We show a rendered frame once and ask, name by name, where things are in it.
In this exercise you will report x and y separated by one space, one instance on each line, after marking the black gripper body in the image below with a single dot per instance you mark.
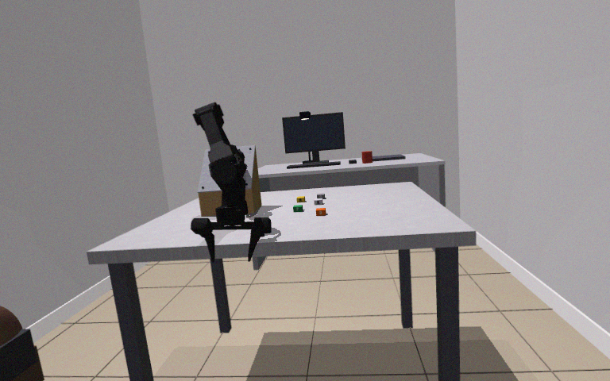
205 224

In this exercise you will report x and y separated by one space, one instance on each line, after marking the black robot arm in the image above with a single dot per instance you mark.
227 166

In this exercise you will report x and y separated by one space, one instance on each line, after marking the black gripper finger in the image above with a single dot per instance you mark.
256 234
209 238

